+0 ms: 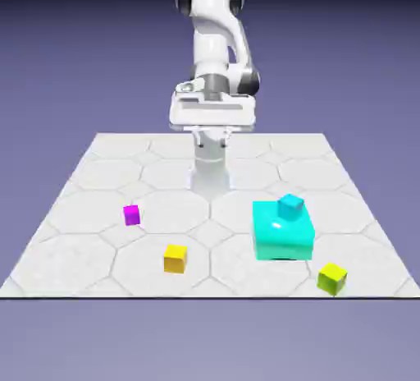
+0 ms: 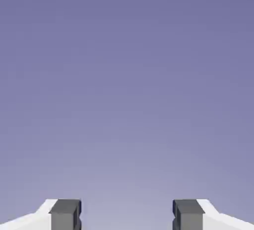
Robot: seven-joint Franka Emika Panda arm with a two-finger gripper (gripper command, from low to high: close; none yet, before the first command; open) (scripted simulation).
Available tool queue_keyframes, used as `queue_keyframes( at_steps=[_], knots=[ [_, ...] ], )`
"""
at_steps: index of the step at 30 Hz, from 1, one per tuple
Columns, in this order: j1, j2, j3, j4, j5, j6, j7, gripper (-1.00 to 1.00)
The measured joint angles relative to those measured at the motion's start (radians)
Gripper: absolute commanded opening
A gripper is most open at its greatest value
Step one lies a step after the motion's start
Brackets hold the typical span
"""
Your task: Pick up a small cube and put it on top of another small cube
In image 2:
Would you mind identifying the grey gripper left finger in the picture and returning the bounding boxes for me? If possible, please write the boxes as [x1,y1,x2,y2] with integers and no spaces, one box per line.
[0,198,82,230]

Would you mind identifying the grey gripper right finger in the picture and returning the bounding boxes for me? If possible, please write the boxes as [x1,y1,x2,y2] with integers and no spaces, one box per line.
[172,198,254,230]

